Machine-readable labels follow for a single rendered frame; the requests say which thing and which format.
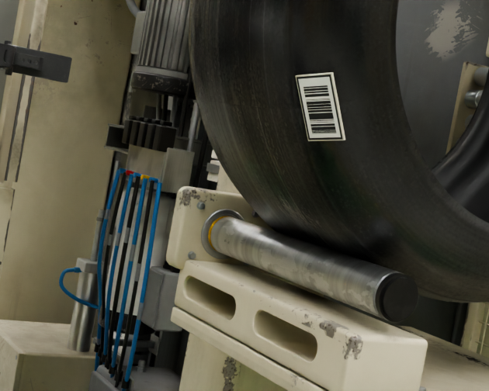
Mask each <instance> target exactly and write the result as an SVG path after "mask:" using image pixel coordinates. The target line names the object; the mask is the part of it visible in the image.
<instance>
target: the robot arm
mask: <svg viewBox="0 0 489 391"><path fill-rule="evenodd" d="M71 61H72V58H71V57H65V56H62V55H58V54H52V53H48V52H43V51H40V50H33V49H30V48H25V47H19V46H15V45H12V44H11V41H8V40H5V43H4V44H3V43H0V69H6V70H5V74H7V75H12V73H17V74H24V75H29V76H33V77H37V78H44V79H48V80H52V81H59V82H65V83H67V82H68V79H69V74H70V69H71Z"/></svg>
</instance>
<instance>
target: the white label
mask: <svg viewBox="0 0 489 391"><path fill-rule="evenodd" d="M296 81H297V88H298V92H299V97H300V104H301V108H302V112H303V119H304V123H305V127H306V131H307V139H308V141H323V140H345V132H344V128H343V123H342V116H341V111H340V107H339V103H338V95H337V91H336V86H335V79H334V75H333V72H331V73H321V74H302V75H296Z"/></svg>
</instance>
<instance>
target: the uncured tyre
mask: <svg viewBox="0 0 489 391"><path fill-rule="evenodd" d="M398 4H399V0H191V2H190V10H189V59H190V67H191V74H192V83H193V87H194V92H195V96H196V101H197V105H198V108H199V113H200V116H201V119H202V121H203V125H204V128H205V131H206V134H207V136H208V138H209V140H210V143H211V145H212V148H213V150H214V152H215V154H216V156H217V158H218V160H219V162H220V164H221V165H222V167H223V169H224V170H225V172H226V174H227V176H228V178H229V179H230V180H231V182H232V183H233V184H234V186H235V188H236V189H237V190H238V191H239V192H240V194H241V195H242V196H243V198H244V199H245V200H246V201H247V203H248V204H249V205H250V206H251V207H252V208H253V210H254V211H255V212H256V213H257V214H258V215H259V216H260V217H261V218H262V219H263V220H264V221H265V222H266V223H267V224H268V225H269V226H270V227H271V228H272V229H274V231H276V232H279V233H281V234H285V235H288V236H291V237H295V238H297V239H300V240H304V241H306V242H310V243H312V244H316V245H319V246H322V247H326V248H328V249H331V250H333V251H337V252H340V253H343V254H347V255H349V256H352V257H354V258H358V259H362V260H364V261H368V262H371V263H373V264H376V265H380V266H383V267H385V268H389V269H392V270H394V271H397V272H401V273H403V274H405V275H408V276H410V277H412V278H413V279H414V281H415V283H416V285H417V287H418V295H420V296H425V297H428V298H431V299H438V300H459V301H466V302H476V303H482V302H489V70H488V73H487V80H486V83H485V86H484V90H483V93H482V96H481V97H480V101H479V103H478V106H477V108H476V111H475V113H474V114H473V117H472V119H471V121H470V122H469V124H468V126H467V128H466V129H465V130H464V132H463V134H462V136H461V137H460V138H459V139H458V141H457V142H456V143H455V145H454V146H453V147H452V149H451V150H450V151H449V152H448V153H447V154H446V155H445V156H444V157H443V158H442V159H441V160H440V161H439V162H438V163H437V164H436V165H434V166H433V167H432V168H429V166H428V165H427V163H426V162H425V159H424V158H423V156H422V154H421V152H420V150H419V148H418V145H417V144H416V142H415V139H414V136H413V134H412V132H411V128H410V126H409V123H408V119H407V116H406V113H405V110H404V104H403V101H402V97H401V90H400V85H399V79H398V73H397V54H396V29H397V10H398ZM331 72H333V75H334V79H335V86H336V91H337V95H338V103H339V107H340V111H341V116H342V123H343V128H344V132H345V140H323V141H308V139H307V131H306V127H305V123H304V119H303V112H302V108H301V104H300V97H299V92H298V88H297V81H296V75H302V74H321V73H331Z"/></svg>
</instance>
